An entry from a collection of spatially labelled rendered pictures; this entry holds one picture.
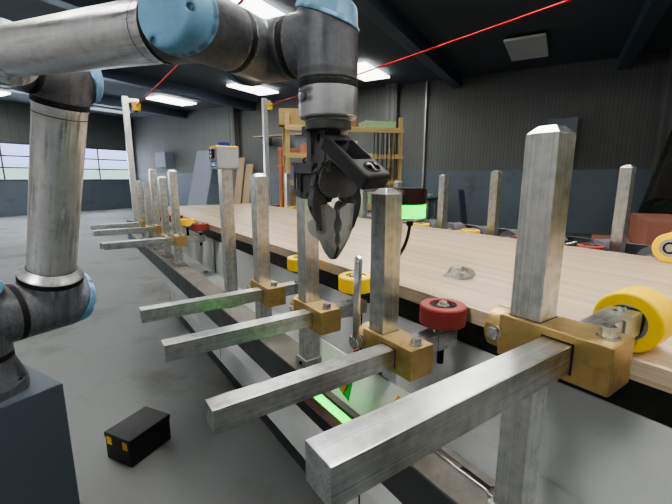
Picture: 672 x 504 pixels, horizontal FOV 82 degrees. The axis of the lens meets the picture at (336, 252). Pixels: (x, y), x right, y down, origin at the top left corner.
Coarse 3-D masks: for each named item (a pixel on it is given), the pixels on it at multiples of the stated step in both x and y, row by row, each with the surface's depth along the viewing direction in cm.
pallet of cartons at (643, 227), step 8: (632, 216) 451; (640, 216) 418; (648, 216) 417; (656, 216) 417; (664, 216) 417; (632, 224) 447; (640, 224) 401; (648, 224) 371; (656, 224) 368; (664, 224) 366; (632, 232) 442; (640, 232) 397; (648, 232) 372; (656, 232) 369; (664, 232) 367; (632, 240) 439; (640, 240) 394; (648, 240) 373
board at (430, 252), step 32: (288, 224) 189; (288, 256) 123; (320, 256) 112; (352, 256) 112; (416, 256) 112; (448, 256) 112; (480, 256) 112; (512, 256) 112; (576, 256) 112; (608, 256) 112; (640, 256) 112; (416, 288) 79; (448, 288) 79; (480, 288) 79; (576, 288) 79; (608, 288) 79; (480, 320) 66; (576, 320) 62
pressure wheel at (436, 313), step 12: (432, 300) 70; (444, 300) 70; (456, 300) 70; (420, 312) 68; (432, 312) 65; (444, 312) 64; (456, 312) 64; (432, 324) 65; (444, 324) 64; (456, 324) 64
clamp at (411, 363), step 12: (372, 336) 65; (384, 336) 63; (396, 336) 63; (408, 336) 63; (396, 348) 60; (408, 348) 58; (420, 348) 58; (432, 348) 60; (396, 360) 60; (408, 360) 58; (420, 360) 59; (432, 360) 60; (396, 372) 61; (408, 372) 58; (420, 372) 59
